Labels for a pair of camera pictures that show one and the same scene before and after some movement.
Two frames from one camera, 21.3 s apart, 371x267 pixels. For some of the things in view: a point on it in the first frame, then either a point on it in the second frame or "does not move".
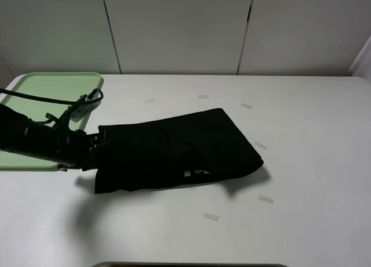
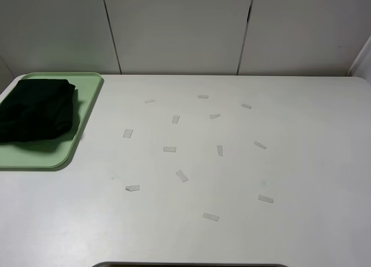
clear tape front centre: [210, 216] does not move
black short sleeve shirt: [192, 147] to [36, 109]
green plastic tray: [64, 86] does not move
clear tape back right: [246, 105] does not move
